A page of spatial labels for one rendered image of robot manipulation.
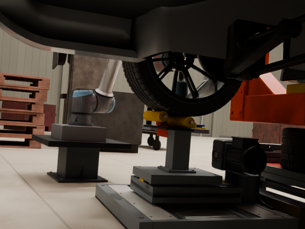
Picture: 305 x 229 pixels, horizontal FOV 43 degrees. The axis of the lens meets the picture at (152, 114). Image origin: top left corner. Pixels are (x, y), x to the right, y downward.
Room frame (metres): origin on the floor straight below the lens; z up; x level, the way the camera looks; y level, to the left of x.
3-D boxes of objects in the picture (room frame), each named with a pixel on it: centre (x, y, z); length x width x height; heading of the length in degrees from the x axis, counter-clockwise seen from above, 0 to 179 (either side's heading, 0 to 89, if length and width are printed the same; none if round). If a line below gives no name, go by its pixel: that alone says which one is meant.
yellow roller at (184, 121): (2.07, -0.15, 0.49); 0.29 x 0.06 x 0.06; 20
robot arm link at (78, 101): (2.93, 0.54, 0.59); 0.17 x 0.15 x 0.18; 134
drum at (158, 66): (2.30, -0.07, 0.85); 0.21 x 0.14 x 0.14; 20
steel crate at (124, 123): (5.63, 0.72, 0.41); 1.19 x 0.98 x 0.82; 21
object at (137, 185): (2.09, -0.20, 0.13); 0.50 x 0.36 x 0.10; 110
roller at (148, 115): (2.09, -0.01, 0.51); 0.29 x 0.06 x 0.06; 20
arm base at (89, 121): (2.92, 0.54, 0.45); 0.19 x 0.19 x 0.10
